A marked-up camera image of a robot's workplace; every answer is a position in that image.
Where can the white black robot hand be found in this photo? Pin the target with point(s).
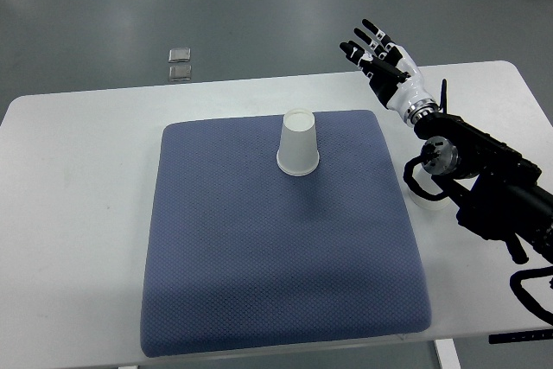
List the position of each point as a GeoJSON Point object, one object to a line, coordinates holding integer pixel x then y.
{"type": "Point", "coordinates": [392, 75]}

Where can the white paper cup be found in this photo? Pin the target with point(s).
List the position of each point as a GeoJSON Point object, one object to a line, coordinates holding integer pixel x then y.
{"type": "Point", "coordinates": [425, 200]}
{"type": "Point", "coordinates": [298, 153]}

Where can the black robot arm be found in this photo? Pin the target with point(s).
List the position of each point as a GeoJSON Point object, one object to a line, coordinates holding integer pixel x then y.
{"type": "Point", "coordinates": [493, 186]}

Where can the white paper cup on cushion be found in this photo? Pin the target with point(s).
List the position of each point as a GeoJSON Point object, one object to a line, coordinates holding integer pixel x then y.
{"type": "Point", "coordinates": [298, 153]}

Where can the upper metal floor plate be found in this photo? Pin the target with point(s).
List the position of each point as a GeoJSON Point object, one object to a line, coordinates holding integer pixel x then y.
{"type": "Point", "coordinates": [179, 54]}

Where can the metal floor plate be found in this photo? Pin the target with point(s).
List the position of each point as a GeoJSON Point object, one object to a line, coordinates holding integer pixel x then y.
{"type": "Point", "coordinates": [179, 54]}
{"type": "Point", "coordinates": [179, 73]}

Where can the lower metal floor plate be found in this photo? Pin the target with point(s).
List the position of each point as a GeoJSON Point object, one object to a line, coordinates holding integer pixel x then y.
{"type": "Point", "coordinates": [179, 73]}

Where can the blue mesh cushion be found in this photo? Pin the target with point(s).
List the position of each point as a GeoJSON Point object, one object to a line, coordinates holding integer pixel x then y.
{"type": "Point", "coordinates": [243, 255]}

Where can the white table leg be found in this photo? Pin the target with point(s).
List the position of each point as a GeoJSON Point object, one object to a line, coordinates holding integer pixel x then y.
{"type": "Point", "coordinates": [446, 354]}

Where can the table control panel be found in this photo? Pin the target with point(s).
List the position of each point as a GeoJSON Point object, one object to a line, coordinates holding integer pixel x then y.
{"type": "Point", "coordinates": [524, 336]}

